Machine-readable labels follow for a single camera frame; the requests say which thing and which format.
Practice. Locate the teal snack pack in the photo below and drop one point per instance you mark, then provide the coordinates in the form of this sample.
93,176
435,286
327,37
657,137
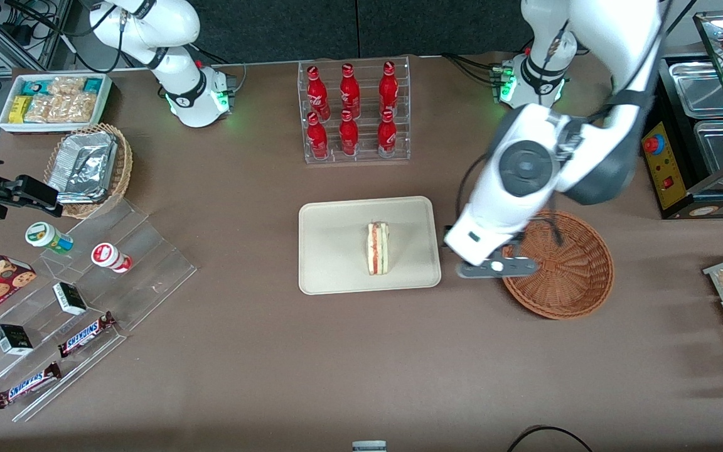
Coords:
34,86

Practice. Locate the clear acrylic bottle rack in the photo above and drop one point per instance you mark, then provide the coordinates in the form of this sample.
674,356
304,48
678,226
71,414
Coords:
364,94

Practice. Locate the brown Snickers bar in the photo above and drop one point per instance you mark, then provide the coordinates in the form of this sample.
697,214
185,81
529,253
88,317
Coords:
27,385
88,334

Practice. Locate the cream rectangular tray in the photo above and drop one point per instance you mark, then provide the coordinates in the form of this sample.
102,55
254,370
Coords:
336,251

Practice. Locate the brown round wicker basket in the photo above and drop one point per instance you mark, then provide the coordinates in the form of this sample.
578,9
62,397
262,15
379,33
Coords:
578,276

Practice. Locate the red lid yogurt cup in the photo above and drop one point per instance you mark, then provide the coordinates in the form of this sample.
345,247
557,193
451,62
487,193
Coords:
109,256

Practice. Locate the triangle sandwich with filling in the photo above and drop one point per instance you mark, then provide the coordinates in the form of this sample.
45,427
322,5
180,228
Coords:
378,248

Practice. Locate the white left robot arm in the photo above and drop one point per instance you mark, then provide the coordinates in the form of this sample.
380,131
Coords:
524,163

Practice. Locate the silver foil packs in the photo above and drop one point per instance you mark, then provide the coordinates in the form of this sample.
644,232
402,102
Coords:
82,166

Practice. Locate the black food warmer cabinet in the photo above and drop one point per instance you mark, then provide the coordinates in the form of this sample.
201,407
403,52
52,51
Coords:
666,169

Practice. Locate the small black box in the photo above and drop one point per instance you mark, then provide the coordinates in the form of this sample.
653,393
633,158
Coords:
69,298
13,339

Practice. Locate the red cola bottle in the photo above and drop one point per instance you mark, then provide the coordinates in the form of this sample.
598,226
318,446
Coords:
349,135
387,135
317,138
388,88
349,91
316,91

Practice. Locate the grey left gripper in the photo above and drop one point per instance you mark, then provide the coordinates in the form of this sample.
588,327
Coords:
446,231

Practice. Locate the clear acrylic stepped display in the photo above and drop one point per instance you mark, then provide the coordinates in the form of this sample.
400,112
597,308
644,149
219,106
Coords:
148,263

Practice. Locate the light tan wicker basket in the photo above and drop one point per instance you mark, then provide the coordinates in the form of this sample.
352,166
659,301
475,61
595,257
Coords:
122,169

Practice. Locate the small grey device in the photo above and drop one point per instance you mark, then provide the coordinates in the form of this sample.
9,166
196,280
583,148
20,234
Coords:
369,446

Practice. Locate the yellow snack pack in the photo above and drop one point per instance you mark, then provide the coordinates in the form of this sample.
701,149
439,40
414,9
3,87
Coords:
19,108

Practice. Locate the clear cracker bag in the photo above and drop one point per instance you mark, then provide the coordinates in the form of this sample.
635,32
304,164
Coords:
78,108
41,110
66,85

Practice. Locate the green lid sunflower cup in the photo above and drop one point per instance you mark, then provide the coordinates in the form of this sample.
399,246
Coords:
44,235

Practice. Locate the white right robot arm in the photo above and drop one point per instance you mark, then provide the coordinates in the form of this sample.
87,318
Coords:
179,75

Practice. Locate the white snack bin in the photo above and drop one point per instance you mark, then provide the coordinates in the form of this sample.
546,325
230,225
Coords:
7,125

